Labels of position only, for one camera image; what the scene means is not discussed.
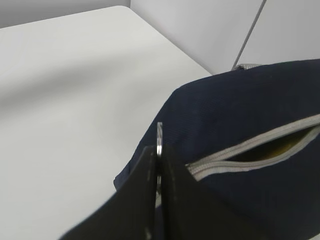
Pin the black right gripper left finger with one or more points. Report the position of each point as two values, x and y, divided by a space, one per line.
130 213

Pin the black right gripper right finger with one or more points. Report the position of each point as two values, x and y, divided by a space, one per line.
190 211

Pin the navy blue lunch bag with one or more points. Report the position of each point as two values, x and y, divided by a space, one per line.
220 127

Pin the yellow banana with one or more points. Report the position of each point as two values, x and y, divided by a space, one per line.
275 149

